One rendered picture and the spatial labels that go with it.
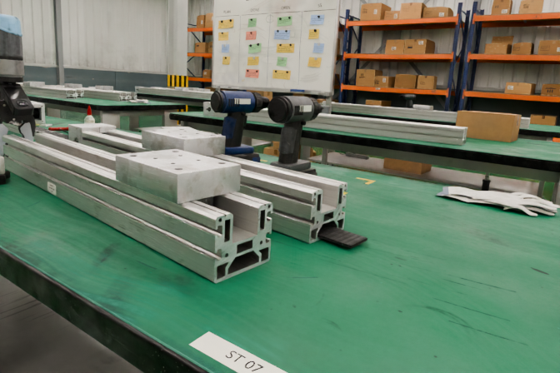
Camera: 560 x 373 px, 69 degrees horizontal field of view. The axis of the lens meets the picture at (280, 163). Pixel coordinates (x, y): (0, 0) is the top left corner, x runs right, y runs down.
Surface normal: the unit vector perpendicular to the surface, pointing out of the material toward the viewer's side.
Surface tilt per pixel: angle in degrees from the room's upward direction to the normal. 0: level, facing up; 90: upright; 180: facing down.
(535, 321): 0
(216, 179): 90
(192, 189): 90
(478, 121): 87
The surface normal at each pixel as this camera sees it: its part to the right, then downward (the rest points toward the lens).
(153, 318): 0.06, -0.98
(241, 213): -0.66, 0.11
